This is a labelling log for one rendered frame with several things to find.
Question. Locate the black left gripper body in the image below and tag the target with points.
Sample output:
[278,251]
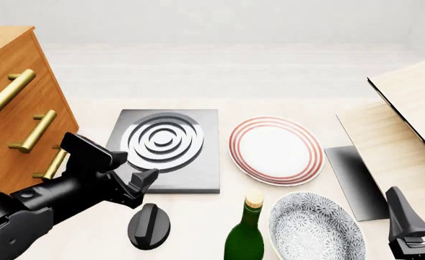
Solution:
[123,193]

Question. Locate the pale wooden box black inside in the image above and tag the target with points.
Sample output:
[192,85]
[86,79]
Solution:
[389,140]

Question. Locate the patterned grey white bowl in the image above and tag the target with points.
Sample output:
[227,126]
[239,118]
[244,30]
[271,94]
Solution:
[313,230]

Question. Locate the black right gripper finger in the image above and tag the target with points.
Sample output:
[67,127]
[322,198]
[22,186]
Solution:
[405,214]

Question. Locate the round black stove knob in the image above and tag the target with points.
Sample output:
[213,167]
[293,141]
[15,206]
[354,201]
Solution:
[149,226]

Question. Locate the white plate with red rings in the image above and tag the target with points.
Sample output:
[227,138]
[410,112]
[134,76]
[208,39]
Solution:
[275,151]

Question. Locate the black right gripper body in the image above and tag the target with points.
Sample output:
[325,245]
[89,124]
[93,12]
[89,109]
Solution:
[416,247]

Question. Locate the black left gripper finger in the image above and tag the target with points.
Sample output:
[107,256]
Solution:
[144,178]
[119,157]

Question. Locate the wooden cabinet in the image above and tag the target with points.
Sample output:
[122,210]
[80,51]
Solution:
[3,130]

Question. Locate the wooden cabinet drawer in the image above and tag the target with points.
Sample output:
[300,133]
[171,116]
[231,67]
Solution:
[21,62]
[13,168]
[3,127]

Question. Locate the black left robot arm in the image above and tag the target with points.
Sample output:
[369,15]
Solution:
[35,200]

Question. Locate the flat black stove plate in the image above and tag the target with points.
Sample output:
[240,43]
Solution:
[197,151]

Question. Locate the green glass bottle with cork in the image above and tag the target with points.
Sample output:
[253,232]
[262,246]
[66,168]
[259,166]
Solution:
[244,238]

